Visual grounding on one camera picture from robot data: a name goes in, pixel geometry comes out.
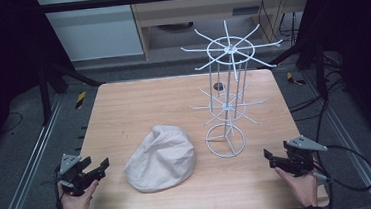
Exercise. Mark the person's left hand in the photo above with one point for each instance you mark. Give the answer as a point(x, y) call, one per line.
point(76, 205)

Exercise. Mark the person's right hand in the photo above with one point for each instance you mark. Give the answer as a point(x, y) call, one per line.
point(302, 189)

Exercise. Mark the black metal stand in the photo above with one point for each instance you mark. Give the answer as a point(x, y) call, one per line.
point(50, 85)
point(307, 58)

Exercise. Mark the white cabinet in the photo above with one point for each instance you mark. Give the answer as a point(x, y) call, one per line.
point(94, 28)

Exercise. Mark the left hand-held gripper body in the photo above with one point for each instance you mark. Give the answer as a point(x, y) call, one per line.
point(74, 176)

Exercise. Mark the aluminium floor rail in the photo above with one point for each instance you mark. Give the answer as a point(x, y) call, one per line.
point(27, 163)
point(347, 142)

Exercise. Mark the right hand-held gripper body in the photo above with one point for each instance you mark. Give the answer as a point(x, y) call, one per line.
point(300, 160)

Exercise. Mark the small black round object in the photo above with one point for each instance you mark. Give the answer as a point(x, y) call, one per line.
point(218, 86)

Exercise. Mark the wooden shelf unit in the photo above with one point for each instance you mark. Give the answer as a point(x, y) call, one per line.
point(199, 13)

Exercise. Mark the beige cloth hat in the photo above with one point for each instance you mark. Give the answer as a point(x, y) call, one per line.
point(161, 160)

